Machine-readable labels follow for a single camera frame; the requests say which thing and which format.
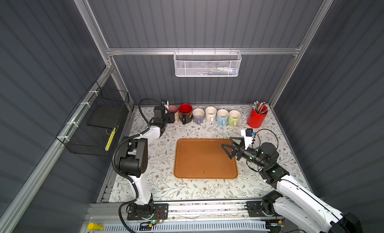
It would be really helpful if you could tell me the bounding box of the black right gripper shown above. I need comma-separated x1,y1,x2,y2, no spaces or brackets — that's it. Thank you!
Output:
222,136,267,170

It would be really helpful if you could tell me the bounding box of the pink patterned mug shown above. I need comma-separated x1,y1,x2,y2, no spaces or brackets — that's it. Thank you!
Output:
168,105,178,123

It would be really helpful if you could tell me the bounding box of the black patterned mug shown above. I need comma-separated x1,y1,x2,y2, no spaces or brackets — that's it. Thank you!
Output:
178,103,193,125

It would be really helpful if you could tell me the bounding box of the purple mug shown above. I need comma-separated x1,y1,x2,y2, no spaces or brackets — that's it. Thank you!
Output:
193,108,205,125

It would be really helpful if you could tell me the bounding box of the light green mug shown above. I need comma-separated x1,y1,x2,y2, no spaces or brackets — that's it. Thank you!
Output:
228,110,241,127

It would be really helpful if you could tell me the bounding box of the light blue mug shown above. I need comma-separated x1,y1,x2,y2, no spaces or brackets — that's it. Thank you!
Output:
217,109,229,126

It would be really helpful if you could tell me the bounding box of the white mug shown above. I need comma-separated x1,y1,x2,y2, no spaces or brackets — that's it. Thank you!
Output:
205,106,217,122

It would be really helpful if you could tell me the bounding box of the orange plastic tray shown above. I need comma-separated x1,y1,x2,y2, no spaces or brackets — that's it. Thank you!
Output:
174,138,238,179

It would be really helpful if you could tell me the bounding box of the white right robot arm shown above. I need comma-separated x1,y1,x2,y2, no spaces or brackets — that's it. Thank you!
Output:
222,136,363,233

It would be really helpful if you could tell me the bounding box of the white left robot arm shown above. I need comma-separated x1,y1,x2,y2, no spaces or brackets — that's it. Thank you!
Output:
112,98,172,218

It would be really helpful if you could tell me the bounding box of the red pen holder cup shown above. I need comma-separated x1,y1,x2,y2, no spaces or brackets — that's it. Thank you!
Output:
247,105,268,128

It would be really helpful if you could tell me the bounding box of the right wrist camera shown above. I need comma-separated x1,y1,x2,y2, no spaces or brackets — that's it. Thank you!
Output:
241,128,256,149

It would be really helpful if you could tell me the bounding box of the white wire mesh basket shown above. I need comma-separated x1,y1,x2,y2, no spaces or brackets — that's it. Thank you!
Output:
173,49,242,77

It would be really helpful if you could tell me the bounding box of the black wire wall basket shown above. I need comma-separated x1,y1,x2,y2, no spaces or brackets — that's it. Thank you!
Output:
57,82,132,156

